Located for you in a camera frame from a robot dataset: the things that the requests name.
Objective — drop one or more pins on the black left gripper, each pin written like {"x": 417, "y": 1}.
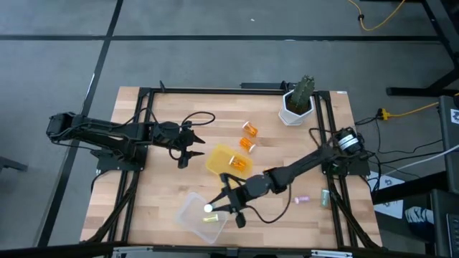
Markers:
{"x": 172, "y": 134}

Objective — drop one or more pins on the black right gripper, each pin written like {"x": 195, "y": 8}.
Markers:
{"x": 251, "y": 190}

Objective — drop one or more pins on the teal glitter vial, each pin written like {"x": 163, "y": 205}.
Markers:
{"x": 208, "y": 208}

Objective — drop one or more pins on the yellow-green glitter vial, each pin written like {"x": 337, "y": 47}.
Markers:
{"x": 211, "y": 218}

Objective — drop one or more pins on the pink glitter vial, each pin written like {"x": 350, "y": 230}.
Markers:
{"x": 302, "y": 199}

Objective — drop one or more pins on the pale green glitter vial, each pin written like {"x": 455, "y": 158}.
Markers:
{"x": 325, "y": 197}

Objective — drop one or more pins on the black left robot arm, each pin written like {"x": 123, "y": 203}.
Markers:
{"x": 107, "y": 130}

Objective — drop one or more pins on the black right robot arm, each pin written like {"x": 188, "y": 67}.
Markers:
{"x": 305, "y": 161}

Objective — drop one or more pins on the yellow plastic bin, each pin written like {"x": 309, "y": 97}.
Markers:
{"x": 218, "y": 159}

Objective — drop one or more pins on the clear plastic bin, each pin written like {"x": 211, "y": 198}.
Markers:
{"x": 193, "y": 222}

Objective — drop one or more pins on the black flat bar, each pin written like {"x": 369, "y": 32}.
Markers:
{"x": 261, "y": 85}

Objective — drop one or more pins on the white printed paper sheet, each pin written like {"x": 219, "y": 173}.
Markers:
{"x": 389, "y": 208}
{"x": 385, "y": 181}

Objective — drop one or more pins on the grey chair foot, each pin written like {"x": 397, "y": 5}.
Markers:
{"x": 10, "y": 165}

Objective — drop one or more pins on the black diagonal desk beam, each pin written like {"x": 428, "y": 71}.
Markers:
{"x": 412, "y": 186}

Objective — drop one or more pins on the blue white patterned item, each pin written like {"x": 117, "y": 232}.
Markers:
{"x": 419, "y": 218}

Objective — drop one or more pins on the black equipment case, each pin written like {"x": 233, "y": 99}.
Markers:
{"x": 444, "y": 222}

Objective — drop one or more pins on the black computer case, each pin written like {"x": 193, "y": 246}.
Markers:
{"x": 450, "y": 150}

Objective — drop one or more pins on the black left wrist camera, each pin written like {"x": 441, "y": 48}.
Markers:
{"x": 183, "y": 163}

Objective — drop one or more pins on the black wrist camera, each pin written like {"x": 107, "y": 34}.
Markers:
{"x": 240, "y": 220}
{"x": 183, "y": 163}

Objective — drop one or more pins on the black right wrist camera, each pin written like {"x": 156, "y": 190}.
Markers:
{"x": 240, "y": 220}

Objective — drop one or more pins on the black aluminium table frame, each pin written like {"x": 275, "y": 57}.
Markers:
{"x": 215, "y": 90}

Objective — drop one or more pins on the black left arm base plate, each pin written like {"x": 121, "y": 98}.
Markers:
{"x": 107, "y": 161}

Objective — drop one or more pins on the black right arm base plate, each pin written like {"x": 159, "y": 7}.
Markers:
{"x": 355, "y": 166}

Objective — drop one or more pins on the black front rail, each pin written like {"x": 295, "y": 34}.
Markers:
{"x": 71, "y": 249}

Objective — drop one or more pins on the black desk leg frame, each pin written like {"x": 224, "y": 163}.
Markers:
{"x": 443, "y": 30}

